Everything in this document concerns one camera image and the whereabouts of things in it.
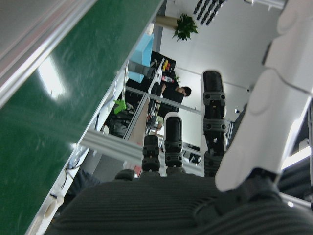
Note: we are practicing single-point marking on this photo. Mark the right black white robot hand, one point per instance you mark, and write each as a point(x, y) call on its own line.
point(146, 208)

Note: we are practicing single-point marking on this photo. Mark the light blue box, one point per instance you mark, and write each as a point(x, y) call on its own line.
point(144, 54)

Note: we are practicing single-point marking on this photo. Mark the bright green toy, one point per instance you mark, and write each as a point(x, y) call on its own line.
point(119, 106)

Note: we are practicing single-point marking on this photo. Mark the seated person in black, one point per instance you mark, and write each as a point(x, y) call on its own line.
point(171, 94)

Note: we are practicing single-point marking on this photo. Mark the white bottle red label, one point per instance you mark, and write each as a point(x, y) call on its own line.
point(167, 79)

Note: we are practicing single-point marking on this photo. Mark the green conveyor belt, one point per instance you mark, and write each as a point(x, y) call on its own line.
point(61, 98)

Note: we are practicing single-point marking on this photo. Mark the green potted plant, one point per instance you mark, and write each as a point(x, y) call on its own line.
point(185, 27)

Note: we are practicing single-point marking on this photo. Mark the beige plant pot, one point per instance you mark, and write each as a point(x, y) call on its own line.
point(166, 21)

